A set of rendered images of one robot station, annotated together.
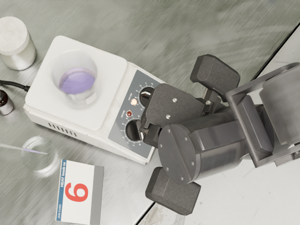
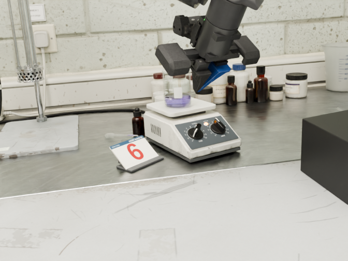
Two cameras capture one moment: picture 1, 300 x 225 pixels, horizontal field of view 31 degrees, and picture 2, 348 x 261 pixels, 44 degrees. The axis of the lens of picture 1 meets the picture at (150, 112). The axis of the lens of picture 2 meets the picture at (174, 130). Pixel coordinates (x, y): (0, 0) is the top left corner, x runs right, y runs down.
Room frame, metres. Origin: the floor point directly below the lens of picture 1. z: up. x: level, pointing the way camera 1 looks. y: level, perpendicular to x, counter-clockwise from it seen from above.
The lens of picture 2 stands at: (-0.43, -0.50, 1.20)
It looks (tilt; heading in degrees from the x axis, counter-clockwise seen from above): 16 degrees down; 42
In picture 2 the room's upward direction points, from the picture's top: 3 degrees counter-clockwise
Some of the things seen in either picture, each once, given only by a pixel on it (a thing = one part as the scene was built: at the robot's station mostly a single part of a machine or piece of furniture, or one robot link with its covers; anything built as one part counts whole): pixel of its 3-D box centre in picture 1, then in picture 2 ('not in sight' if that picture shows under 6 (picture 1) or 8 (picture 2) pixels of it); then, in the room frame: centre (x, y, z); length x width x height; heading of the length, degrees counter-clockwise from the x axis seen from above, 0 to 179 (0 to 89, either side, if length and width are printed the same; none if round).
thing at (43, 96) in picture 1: (77, 82); (180, 106); (0.27, 0.11, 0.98); 0.12 x 0.12 x 0.01; 71
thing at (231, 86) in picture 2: not in sight; (231, 89); (0.64, 0.22, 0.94); 0.04 x 0.04 x 0.09
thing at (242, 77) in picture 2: not in sight; (239, 82); (0.70, 0.23, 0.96); 0.06 x 0.06 x 0.11
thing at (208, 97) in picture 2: not in sight; (204, 97); (0.58, 0.28, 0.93); 0.05 x 0.05 x 0.06
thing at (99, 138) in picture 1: (95, 97); (187, 127); (0.27, 0.08, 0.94); 0.22 x 0.13 x 0.08; 71
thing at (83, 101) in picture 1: (75, 82); (176, 88); (0.26, 0.10, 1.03); 0.07 x 0.06 x 0.08; 86
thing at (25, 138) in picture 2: not in sight; (38, 133); (0.12, 0.45, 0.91); 0.30 x 0.20 x 0.01; 53
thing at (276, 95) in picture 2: not in sight; (276, 92); (0.76, 0.13, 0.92); 0.04 x 0.04 x 0.04
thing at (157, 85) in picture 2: not in sight; (159, 89); (0.53, 0.41, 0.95); 0.06 x 0.06 x 0.10
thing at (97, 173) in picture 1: (80, 192); (136, 153); (0.12, 0.10, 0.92); 0.09 x 0.06 x 0.04; 179
